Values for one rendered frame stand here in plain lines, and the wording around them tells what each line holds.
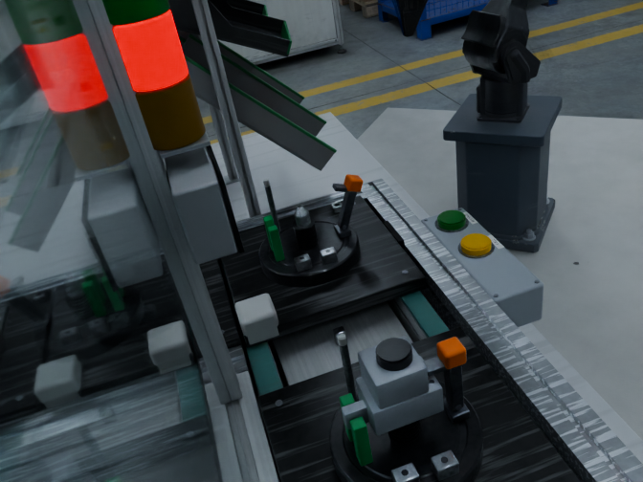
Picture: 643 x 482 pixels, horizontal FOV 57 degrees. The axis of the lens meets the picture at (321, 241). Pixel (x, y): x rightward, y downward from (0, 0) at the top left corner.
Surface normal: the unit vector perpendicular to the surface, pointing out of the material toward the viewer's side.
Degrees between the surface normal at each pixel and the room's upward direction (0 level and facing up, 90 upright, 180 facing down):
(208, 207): 90
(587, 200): 0
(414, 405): 90
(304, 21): 90
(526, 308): 90
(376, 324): 0
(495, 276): 0
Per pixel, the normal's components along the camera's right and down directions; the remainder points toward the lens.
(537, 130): -0.16, -0.82
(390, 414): 0.30, 0.49
